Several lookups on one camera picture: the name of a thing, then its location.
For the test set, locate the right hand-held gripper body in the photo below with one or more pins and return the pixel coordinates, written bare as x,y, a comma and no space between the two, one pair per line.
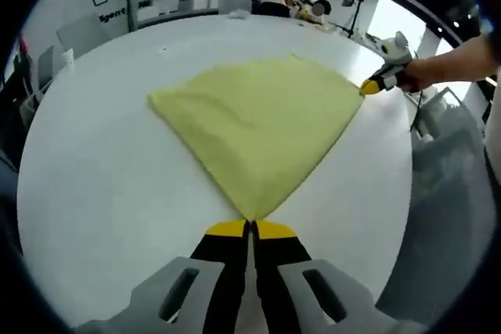
397,50

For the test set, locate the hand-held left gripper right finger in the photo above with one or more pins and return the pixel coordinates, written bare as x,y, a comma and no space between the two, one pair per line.
278,271

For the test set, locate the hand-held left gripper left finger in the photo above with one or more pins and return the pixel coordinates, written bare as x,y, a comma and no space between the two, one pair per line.
223,271

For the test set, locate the yellow blue grey garment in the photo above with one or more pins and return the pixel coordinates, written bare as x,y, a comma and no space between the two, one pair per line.
254,123

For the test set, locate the person's right hand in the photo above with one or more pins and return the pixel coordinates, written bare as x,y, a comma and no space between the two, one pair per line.
420,72

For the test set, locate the black tripod stand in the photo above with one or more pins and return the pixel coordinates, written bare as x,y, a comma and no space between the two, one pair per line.
354,17

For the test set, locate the grey chair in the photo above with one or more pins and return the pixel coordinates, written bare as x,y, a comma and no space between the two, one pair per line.
84,36
442,146
235,3

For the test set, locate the pink hanging cloth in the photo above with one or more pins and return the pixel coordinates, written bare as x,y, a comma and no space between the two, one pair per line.
23,50

